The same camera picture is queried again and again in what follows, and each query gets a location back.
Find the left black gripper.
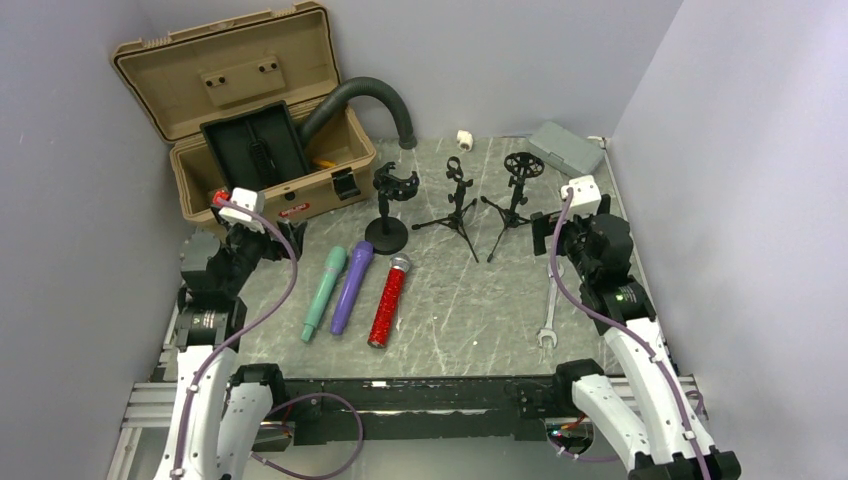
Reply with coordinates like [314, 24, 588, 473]
[210, 205, 305, 295]

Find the black tripod shock-mount stand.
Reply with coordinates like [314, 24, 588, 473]
[480, 152, 545, 263]

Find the mint green microphone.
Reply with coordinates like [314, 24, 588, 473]
[301, 246, 347, 343]

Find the purple microphone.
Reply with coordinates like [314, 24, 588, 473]
[330, 240, 374, 335]

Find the black tripod mic stand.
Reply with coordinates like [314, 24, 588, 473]
[411, 156, 479, 263]

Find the black round-base mic stand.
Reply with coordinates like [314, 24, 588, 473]
[364, 161, 420, 255]

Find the red microphone silver grille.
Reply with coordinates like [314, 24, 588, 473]
[367, 253, 412, 349]

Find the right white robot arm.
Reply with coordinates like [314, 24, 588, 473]
[531, 213, 742, 479]

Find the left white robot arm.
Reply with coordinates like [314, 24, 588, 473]
[154, 225, 290, 479]

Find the grey rectangular block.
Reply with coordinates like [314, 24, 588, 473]
[527, 121, 604, 178]

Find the black tray in case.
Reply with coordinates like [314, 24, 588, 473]
[200, 101, 312, 191]

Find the silver open-end wrench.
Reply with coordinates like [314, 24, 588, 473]
[536, 263, 562, 348]

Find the small white pipe fitting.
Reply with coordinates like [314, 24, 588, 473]
[456, 130, 474, 152]

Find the tan plastic tool case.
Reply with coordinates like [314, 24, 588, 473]
[111, 1, 376, 235]

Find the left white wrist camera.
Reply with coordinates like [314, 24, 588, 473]
[212, 187, 265, 233]

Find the black corrugated hose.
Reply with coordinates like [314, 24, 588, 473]
[297, 76, 419, 151]

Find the aluminium extrusion frame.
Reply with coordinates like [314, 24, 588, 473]
[106, 309, 178, 479]

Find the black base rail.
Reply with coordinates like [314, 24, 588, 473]
[221, 374, 598, 446]

